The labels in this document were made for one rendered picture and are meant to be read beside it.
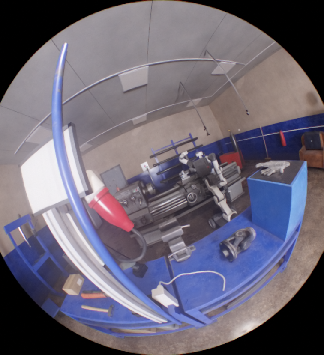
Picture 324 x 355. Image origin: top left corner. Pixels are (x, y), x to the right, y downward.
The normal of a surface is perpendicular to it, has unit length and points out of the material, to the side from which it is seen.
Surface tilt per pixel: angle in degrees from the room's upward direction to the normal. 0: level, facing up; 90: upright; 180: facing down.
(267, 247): 0
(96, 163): 90
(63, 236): 90
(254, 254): 0
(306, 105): 90
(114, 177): 90
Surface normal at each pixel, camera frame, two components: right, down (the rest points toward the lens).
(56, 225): 0.13, 0.10
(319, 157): -0.91, 0.41
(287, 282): -0.40, -0.91
